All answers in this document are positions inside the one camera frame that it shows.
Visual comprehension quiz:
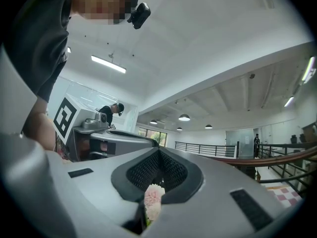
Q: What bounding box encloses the large window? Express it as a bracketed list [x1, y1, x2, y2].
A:
[138, 127, 168, 147]

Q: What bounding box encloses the pink white checkered tablecloth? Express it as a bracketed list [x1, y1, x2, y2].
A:
[266, 186, 304, 208]

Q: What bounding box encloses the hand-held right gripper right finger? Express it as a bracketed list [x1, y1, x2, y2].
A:
[148, 147, 297, 238]

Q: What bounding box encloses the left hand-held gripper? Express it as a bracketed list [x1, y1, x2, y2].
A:
[53, 97, 159, 162]

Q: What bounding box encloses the black head-mounted camera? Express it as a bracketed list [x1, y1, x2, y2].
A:
[127, 2, 152, 30]

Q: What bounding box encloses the person's left hand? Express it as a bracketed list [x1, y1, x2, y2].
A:
[75, 135, 90, 159]

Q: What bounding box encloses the rectangular ceiling light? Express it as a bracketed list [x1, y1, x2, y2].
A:
[91, 55, 127, 74]

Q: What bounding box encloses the person's left forearm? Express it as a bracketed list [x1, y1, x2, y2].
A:
[22, 97, 56, 151]

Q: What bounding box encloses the black balcony railing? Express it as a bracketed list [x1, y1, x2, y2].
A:
[174, 141, 238, 158]

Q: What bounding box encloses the pink artificial flower bouquet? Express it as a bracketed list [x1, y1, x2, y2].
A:
[144, 183, 166, 227]

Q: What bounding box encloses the person's black shirt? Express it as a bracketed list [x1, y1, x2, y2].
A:
[2, 0, 77, 104]

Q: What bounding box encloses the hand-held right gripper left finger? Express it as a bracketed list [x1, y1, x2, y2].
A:
[47, 147, 159, 238]

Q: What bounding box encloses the wooden topped black railing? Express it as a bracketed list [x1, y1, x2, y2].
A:
[210, 142, 317, 198]

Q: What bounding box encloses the person's face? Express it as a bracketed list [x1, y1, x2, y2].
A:
[70, 0, 133, 26]

